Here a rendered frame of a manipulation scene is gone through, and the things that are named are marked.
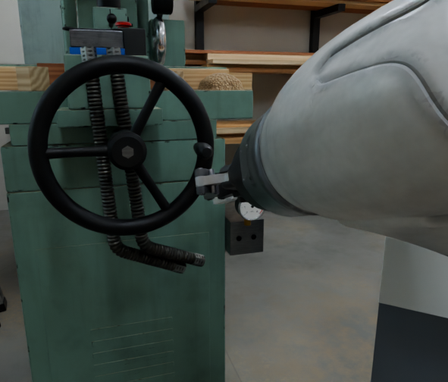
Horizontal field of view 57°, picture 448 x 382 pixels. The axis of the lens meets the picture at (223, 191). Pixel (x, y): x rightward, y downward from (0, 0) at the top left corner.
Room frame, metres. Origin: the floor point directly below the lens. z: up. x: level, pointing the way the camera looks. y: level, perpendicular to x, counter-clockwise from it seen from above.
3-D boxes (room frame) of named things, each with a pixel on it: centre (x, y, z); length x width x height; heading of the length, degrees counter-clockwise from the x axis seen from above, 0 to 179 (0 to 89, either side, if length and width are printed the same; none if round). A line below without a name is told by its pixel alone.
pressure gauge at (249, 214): (0.85, -0.06, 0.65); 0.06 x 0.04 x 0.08; 107
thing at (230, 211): (0.92, -0.04, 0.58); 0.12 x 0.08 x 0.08; 17
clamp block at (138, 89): (0.79, 0.22, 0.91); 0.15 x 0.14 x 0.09; 107
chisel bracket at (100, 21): (1.00, 0.26, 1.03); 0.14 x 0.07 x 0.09; 17
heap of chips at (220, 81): (0.96, 0.01, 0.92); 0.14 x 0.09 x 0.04; 17
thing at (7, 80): (0.99, 0.21, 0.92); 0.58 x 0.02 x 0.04; 107
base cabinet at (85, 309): (1.09, 0.29, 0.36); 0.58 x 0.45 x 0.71; 17
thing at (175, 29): (1.20, 0.16, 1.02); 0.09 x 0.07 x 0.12; 107
